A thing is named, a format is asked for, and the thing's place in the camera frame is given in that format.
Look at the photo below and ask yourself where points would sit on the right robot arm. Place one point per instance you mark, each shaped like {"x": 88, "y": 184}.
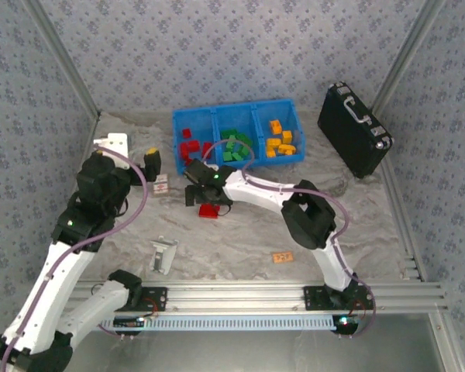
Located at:
{"x": 255, "y": 190}

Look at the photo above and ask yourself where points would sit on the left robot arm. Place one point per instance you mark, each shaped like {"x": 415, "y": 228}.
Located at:
{"x": 50, "y": 283}

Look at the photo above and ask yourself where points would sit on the aluminium front frame rail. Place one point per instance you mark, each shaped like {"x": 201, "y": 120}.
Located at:
{"x": 232, "y": 296}

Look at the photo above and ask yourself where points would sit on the large red lego brick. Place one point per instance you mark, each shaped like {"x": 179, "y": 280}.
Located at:
{"x": 209, "y": 212}

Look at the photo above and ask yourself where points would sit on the red stepped lego brick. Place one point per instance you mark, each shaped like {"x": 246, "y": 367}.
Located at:
{"x": 187, "y": 159}

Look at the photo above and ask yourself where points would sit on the orange lego brick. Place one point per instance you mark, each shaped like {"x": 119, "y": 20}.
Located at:
{"x": 275, "y": 127}
{"x": 287, "y": 136}
{"x": 273, "y": 144}
{"x": 286, "y": 149}
{"x": 270, "y": 153}

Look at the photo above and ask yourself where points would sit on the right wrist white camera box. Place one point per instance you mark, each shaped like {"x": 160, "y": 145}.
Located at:
{"x": 213, "y": 167}

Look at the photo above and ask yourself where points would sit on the blue three-compartment plastic bin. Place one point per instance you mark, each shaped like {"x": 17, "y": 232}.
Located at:
{"x": 236, "y": 116}

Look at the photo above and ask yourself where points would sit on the small orange tag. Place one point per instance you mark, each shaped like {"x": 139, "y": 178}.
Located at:
{"x": 282, "y": 257}

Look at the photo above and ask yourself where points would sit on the white grey metal bracket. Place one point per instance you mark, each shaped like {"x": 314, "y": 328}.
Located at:
{"x": 162, "y": 257}

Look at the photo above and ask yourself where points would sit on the aluminium table side rail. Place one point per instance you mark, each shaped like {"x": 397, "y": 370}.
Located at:
{"x": 95, "y": 124}
{"x": 407, "y": 232}

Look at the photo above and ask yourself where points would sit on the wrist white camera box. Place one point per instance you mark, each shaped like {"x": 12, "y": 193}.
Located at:
{"x": 116, "y": 143}
{"x": 213, "y": 167}

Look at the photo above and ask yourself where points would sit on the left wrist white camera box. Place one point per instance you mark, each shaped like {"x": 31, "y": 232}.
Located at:
{"x": 116, "y": 143}

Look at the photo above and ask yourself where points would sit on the small red lego brick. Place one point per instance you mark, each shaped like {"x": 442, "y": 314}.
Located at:
{"x": 186, "y": 133}

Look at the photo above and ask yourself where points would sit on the aluminium frame leg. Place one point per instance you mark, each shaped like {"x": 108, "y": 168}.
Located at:
{"x": 447, "y": 345}

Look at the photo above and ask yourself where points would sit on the small white card red mark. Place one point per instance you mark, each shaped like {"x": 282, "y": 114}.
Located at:
{"x": 160, "y": 188}

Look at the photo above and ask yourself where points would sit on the small green lego brick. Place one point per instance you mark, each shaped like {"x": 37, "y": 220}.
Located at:
{"x": 230, "y": 146}

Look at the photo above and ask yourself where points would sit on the black controller board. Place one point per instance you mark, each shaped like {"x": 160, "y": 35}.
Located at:
{"x": 345, "y": 322}
{"x": 129, "y": 321}

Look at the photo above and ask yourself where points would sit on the aluminium frame post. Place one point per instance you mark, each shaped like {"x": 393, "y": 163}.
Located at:
{"x": 406, "y": 58}
{"x": 65, "y": 58}

